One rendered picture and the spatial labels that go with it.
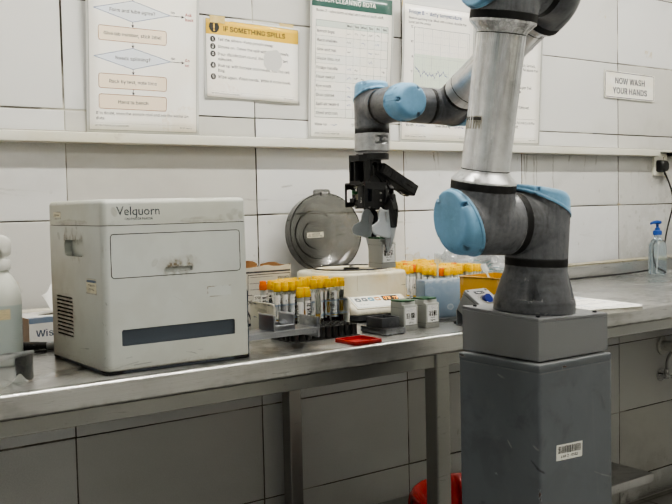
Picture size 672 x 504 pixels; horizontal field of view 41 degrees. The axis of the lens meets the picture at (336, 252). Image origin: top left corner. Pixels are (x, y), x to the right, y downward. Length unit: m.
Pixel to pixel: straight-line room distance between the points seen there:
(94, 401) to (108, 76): 0.97
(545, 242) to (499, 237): 0.11
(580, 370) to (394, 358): 0.39
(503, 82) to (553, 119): 1.67
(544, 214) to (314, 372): 0.52
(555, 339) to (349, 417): 1.15
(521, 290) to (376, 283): 0.63
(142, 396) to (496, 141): 0.74
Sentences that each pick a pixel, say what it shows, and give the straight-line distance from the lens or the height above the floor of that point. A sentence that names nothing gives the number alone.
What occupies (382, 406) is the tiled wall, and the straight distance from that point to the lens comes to 2.75.
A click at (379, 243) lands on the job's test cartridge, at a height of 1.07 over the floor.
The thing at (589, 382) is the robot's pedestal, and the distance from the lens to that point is 1.71.
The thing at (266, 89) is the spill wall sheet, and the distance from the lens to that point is 2.48.
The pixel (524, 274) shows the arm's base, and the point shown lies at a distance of 1.67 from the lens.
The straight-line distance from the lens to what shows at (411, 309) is 2.01.
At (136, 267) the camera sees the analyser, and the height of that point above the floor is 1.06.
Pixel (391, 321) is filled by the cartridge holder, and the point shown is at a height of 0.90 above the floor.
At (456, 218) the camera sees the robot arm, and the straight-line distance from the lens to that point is 1.57.
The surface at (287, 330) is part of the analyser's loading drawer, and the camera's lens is 1.76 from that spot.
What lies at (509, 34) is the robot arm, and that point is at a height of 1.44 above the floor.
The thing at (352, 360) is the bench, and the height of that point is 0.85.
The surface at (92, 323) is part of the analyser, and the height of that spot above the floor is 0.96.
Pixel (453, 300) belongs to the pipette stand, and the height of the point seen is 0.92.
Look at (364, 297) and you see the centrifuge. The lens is 2.20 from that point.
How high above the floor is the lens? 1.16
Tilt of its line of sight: 3 degrees down
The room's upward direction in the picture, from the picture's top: 1 degrees counter-clockwise
